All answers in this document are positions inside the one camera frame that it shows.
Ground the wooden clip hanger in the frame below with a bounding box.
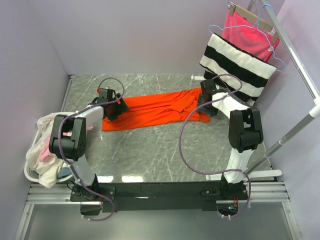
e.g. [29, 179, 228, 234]
[228, 0, 279, 43]

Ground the cream and pink clothes pile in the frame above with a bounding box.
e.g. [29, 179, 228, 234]
[26, 110, 100, 189]

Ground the black white striped cloth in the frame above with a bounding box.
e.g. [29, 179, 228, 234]
[199, 33, 277, 106]

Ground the purple cable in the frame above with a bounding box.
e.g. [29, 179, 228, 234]
[57, 77, 125, 223]
[178, 74, 252, 220]

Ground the white laundry basket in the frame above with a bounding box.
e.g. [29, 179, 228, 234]
[24, 131, 73, 188]

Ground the silver clothes rack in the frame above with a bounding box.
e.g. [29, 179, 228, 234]
[191, 0, 320, 181]

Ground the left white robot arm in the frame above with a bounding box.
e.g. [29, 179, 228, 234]
[48, 88, 129, 201]

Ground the orange t-shirt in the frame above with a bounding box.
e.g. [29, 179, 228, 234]
[101, 88, 210, 132]

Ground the black base beam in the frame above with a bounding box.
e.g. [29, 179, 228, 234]
[70, 181, 249, 215]

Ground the blue wire hanger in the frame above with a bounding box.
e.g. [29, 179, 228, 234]
[208, 3, 287, 72]

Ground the aluminium rail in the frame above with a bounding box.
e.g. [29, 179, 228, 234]
[25, 182, 290, 205]

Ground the pink towel on hanger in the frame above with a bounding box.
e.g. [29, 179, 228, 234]
[221, 13, 281, 62]

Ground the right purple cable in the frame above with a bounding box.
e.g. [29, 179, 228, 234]
[178, 74, 252, 220]

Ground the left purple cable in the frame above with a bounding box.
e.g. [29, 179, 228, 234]
[57, 77, 125, 223]

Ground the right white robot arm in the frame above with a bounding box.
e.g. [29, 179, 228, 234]
[197, 79, 264, 171]

